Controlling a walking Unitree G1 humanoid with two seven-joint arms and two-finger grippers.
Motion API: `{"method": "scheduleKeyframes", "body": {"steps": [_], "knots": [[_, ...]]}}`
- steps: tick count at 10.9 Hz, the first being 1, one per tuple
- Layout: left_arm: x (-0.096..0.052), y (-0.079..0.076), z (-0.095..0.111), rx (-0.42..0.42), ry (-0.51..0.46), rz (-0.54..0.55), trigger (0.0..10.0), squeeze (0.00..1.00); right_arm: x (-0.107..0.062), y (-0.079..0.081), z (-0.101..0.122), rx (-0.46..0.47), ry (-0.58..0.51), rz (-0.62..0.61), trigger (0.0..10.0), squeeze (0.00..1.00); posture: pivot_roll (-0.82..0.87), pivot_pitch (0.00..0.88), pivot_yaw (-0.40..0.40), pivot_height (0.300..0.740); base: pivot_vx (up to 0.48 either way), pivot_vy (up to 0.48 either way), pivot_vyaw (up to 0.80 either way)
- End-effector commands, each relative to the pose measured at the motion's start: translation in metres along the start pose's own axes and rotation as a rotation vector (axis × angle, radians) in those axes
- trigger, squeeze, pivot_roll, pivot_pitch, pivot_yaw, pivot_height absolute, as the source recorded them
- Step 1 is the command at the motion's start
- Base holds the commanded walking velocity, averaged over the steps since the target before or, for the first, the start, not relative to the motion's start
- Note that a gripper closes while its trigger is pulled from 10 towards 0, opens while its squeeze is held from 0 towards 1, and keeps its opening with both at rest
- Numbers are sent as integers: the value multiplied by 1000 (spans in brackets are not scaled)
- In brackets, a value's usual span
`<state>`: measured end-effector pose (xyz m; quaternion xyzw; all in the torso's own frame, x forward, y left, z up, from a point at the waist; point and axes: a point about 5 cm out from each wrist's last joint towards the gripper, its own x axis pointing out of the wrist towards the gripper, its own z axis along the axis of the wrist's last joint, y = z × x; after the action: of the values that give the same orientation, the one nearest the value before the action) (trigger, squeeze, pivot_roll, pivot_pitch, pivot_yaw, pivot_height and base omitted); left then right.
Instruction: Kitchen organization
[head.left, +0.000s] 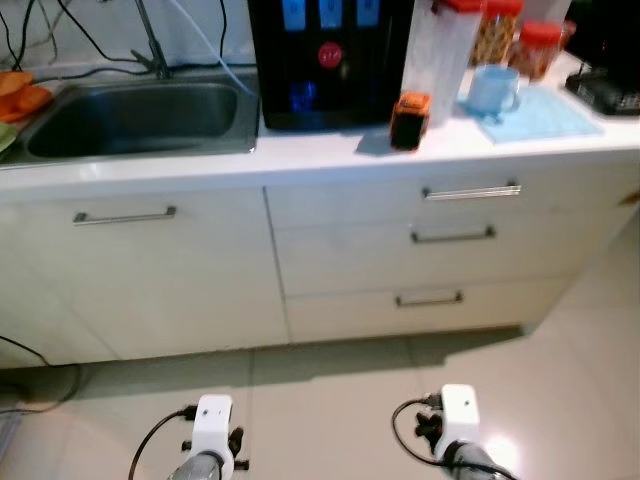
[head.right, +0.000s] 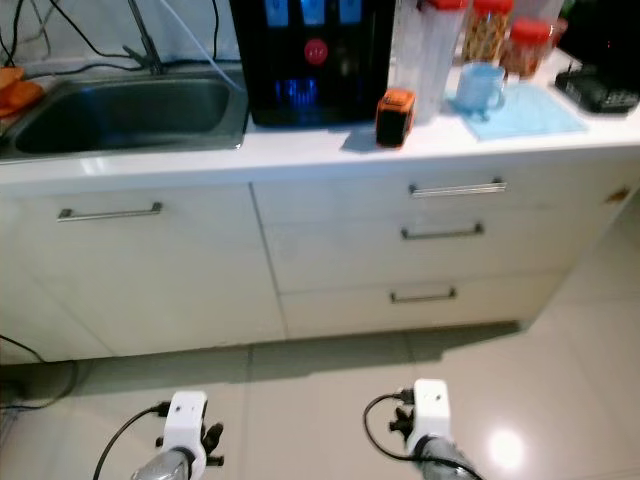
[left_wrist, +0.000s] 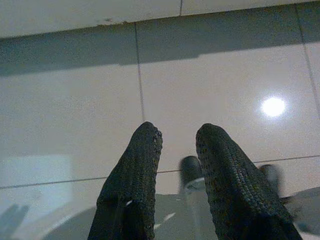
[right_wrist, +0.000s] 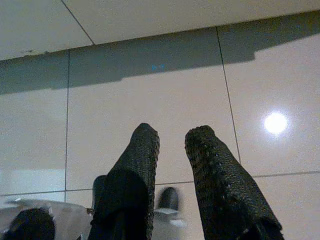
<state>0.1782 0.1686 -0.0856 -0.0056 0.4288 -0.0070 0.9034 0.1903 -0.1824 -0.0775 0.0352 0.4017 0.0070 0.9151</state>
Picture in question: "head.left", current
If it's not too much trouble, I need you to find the black countertop appliance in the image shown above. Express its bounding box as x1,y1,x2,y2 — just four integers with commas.
565,0,640,117

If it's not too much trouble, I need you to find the light blue mug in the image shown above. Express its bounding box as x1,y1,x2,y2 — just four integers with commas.
465,64,523,119

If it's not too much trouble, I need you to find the orange plate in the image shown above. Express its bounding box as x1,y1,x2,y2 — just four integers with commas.
0,85,54,124

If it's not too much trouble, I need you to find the small jar with red lid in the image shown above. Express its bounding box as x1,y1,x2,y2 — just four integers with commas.
510,20,567,82

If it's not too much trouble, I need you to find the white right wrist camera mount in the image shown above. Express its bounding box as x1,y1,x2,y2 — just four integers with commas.
437,384,483,459

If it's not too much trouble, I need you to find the tall clear red-lidded container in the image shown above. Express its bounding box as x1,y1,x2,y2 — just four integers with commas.
402,0,486,127

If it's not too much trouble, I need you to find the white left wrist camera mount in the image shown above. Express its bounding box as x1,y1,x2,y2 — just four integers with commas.
187,394,241,471

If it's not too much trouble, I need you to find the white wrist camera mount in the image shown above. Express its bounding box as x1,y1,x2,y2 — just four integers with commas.
437,384,483,459
187,394,241,471

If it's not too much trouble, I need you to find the chrome sink faucet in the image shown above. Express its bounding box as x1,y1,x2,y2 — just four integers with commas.
135,0,173,81

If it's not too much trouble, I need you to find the light blue dish mat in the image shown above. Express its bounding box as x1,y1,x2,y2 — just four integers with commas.
462,84,605,147

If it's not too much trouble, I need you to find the black wall cable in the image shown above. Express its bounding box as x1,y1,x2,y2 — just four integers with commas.
214,0,229,67
57,0,151,69

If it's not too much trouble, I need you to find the white flexible water hose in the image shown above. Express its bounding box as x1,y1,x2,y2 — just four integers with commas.
163,0,259,96

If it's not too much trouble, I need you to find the orange bowl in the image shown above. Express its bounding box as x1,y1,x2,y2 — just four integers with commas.
0,70,37,98

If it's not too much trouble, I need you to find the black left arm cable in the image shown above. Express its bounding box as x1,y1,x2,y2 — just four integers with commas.
128,405,198,480

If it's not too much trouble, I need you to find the black water dispenser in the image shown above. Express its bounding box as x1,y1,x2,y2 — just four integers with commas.
247,0,417,132

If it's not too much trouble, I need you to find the stainless steel kitchen sink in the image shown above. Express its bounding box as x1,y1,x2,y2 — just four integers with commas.
0,78,263,169

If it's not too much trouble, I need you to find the metal drawer handle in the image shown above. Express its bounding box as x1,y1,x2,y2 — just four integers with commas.
394,290,465,308
410,226,498,246
421,182,523,202

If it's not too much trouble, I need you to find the white cabinet door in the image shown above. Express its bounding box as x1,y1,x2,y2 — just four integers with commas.
0,185,291,366

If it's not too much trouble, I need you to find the orange black small device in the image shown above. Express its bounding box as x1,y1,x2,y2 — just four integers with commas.
389,92,432,152

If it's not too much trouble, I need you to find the snack jar with orange lid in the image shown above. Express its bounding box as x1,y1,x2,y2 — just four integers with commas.
470,0,525,69

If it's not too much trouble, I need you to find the black floor cable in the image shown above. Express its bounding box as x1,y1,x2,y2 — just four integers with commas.
0,335,83,416

